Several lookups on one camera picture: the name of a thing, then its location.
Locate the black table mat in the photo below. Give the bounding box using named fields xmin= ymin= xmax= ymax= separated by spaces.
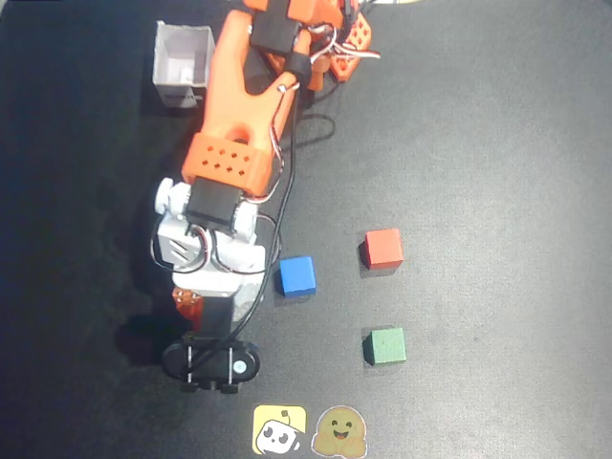
xmin=0 ymin=0 xmax=612 ymax=459

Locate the black camera cable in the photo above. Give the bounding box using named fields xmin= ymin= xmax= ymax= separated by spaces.
xmin=188 ymin=80 xmax=337 ymax=379

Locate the white servo cable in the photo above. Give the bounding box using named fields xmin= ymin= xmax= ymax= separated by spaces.
xmin=305 ymin=26 xmax=383 ymax=66

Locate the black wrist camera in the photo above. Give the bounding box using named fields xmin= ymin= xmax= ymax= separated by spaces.
xmin=161 ymin=295 xmax=262 ymax=395

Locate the green cube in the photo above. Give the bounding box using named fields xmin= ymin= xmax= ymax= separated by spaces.
xmin=362 ymin=327 xmax=408 ymax=366

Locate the blue cube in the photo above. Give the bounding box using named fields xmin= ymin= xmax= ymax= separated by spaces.
xmin=275 ymin=255 xmax=317 ymax=298

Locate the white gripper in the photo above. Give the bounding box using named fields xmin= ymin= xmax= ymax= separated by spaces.
xmin=170 ymin=232 xmax=268 ymax=332

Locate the white cardboard box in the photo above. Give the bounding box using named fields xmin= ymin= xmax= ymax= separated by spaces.
xmin=152 ymin=20 xmax=216 ymax=112

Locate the red cube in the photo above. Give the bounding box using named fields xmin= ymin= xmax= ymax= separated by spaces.
xmin=359 ymin=228 xmax=405 ymax=272

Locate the hugging face sticker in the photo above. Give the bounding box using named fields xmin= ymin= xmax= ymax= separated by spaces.
xmin=310 ymin=404 xmax=369 ymax=458

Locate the yellow robot sticker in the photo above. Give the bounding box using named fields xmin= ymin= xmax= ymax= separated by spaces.
xmin=251 ymin=404 xmax=308 ymax=456

